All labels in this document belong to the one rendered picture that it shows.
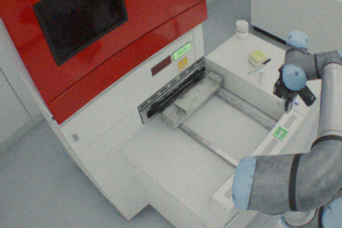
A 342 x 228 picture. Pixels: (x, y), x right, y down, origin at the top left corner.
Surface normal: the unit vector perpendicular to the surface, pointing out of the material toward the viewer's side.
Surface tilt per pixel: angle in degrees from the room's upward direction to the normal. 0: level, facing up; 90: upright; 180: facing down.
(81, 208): 0
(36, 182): 0
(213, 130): 0
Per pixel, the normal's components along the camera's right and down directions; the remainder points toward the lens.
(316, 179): -0.28, -0.33
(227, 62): -0.12, -0.67
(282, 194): -0.62, 0.11
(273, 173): -0.56, -0.56
